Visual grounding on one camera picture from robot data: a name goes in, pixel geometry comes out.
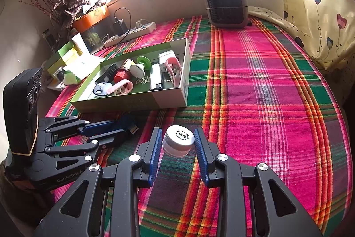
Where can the silver rectangular lighter bar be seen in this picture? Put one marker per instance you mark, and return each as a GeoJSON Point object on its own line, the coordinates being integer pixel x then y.
{"type": "Point", "coordinates": [156, 82]}

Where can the black charger with cable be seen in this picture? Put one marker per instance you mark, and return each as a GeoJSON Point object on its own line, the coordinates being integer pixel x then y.
{"type": "Point", "coordinates": [119, 26]}

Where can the blue USB card reader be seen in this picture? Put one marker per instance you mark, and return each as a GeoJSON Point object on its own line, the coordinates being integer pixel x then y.
{"type": "Point", "coordinates": [127, 123]}

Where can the plaid tablecloth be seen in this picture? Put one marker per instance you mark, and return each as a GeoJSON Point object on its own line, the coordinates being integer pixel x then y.
{"type": "Point", "coordinates": [259, 97]}

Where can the green tissue packet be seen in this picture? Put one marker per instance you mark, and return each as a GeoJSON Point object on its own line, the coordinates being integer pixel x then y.
{"type": "Point", "coordinates": [70, 78]}

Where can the green white spool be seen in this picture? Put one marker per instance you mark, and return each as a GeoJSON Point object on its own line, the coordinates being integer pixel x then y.
{"type": "Point", "coordinates": [138, 70]}

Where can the black disc with magnets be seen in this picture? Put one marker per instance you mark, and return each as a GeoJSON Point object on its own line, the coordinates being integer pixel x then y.
{"type": "Point", "coordinates": [102, 89]}

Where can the grey desktop fan heater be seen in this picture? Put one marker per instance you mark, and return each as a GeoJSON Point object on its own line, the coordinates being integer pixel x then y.
{"type": "Point", "coordinates": [228, 13]}

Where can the white paper sheet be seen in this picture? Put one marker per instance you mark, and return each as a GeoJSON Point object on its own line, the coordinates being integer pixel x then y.
{"type": "Point", "coordinates": [82, 66]}

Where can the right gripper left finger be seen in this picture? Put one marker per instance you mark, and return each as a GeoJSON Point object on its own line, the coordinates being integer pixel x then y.
{"type": "Point", "coordinates": [150, 154]}

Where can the green cardboard tray box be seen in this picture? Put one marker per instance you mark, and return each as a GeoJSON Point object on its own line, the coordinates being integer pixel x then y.
{"type": "Point", "coordinates": [141, 97]}

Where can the white USB charger plug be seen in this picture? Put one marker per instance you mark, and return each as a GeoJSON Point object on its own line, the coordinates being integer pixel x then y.
{"type": "Point", "coordinates": [163, 58]}

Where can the cream heart pattern curtain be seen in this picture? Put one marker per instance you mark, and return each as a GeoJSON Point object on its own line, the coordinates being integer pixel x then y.
{"type": "Point", "coordinates": [323, 28]}

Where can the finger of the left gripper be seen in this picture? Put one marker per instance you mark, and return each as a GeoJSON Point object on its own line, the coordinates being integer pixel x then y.
{"type": "Point", "coordinates": [102, 134]}

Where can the red bottle yellow label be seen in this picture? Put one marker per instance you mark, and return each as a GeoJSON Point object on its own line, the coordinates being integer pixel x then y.
{"type": "Point", "coordinates": [124, 71]}

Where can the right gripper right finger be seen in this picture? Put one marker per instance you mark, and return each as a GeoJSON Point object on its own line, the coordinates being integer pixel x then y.
{"type": "Point", "coordinates": [206, 152]}

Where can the green yellow box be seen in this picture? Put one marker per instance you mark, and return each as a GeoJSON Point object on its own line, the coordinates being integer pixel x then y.
{"type": "Point", "coordinates": [65, 55]}

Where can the pink clip lower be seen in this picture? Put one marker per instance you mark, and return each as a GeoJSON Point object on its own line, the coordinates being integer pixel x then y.
{"type": "Point", "coordinates": [123, 87]}

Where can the white power strip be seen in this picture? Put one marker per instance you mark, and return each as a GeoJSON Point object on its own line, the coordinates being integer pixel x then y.
{"type": "Point", "coordinates": [131, 34]}

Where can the black rectangular device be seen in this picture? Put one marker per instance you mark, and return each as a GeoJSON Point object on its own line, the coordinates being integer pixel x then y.
{"type": "Point", "coordinates": [108, 75]}

